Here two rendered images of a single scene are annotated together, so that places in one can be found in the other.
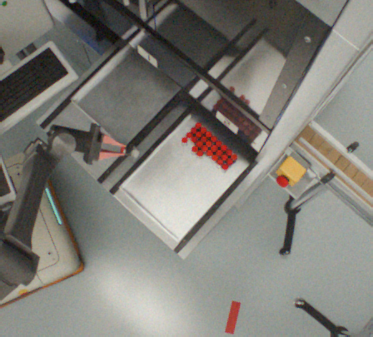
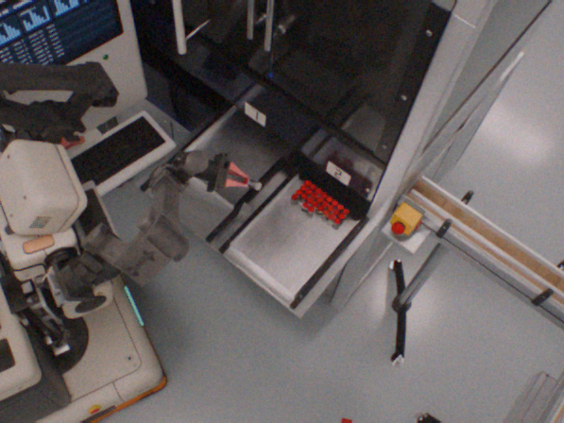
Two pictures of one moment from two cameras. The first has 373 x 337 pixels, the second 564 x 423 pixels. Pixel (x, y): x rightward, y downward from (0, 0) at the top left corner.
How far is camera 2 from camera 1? 0.58 m
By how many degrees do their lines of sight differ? 13
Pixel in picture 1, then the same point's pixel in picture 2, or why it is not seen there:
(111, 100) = not seen: hidden behind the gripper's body
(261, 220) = (367, 324)
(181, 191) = (294, 248)
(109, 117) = not seen: hidden behind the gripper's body
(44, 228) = (124, 329)
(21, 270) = (178, 240)
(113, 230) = (199, 341)
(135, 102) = (241, 165)
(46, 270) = (125, 379)
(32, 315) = not seen: outside the picture
